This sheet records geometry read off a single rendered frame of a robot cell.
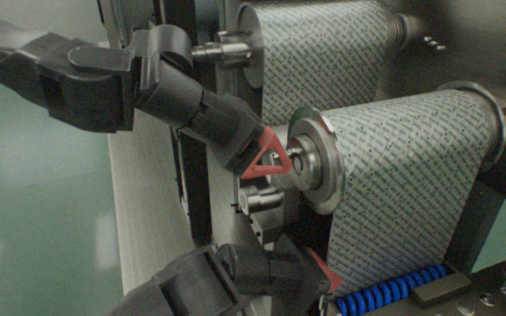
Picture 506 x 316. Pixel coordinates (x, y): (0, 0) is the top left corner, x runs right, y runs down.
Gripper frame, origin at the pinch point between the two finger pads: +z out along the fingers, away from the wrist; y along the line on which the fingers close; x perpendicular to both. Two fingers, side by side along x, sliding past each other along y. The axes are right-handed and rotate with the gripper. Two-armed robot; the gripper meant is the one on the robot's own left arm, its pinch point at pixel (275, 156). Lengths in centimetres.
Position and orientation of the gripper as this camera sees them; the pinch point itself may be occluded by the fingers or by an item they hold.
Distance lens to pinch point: 49.1
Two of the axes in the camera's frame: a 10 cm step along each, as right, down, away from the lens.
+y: 3.8, 4.9, -7.9
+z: 7.1, 3.9, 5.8
